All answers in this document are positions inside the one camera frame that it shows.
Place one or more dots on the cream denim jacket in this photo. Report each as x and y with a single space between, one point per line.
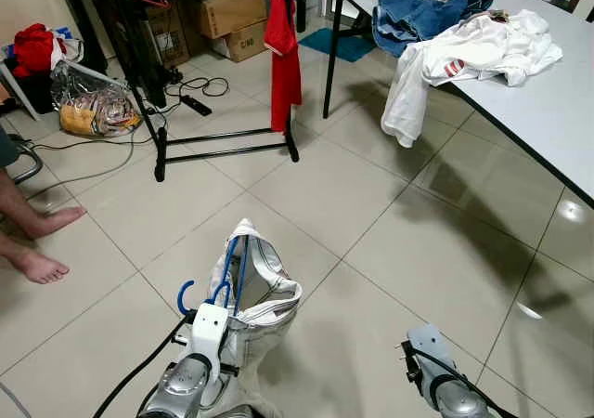
264 288

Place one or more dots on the blue plastic clothes hanger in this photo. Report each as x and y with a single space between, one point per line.
227 265

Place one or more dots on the white polo shirt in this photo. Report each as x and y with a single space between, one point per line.
483 51

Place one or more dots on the white table with black legs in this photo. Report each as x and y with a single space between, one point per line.
548 111

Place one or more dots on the red jacket with white trim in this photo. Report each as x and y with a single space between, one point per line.
283 56

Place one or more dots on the black power strip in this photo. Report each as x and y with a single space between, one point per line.
195 104

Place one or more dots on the blue denim jacket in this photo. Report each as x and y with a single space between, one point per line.
418 19

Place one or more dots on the small cardboard box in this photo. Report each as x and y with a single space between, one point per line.
243 42

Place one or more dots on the person's bare foot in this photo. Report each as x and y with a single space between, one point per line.
51 221
42 267

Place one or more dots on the clear plastic bag of goods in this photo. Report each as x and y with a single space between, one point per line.
93 107

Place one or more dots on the black laundry basket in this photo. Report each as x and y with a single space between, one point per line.
35 91

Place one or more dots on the white side table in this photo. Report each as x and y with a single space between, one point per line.
19 88

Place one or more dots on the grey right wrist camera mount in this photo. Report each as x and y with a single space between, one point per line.
432 348

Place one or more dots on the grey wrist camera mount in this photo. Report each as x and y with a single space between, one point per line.
209 339
432 348

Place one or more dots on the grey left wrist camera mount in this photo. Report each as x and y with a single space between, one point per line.
209 339

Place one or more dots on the chrome tube chair frame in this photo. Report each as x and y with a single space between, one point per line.
35 163

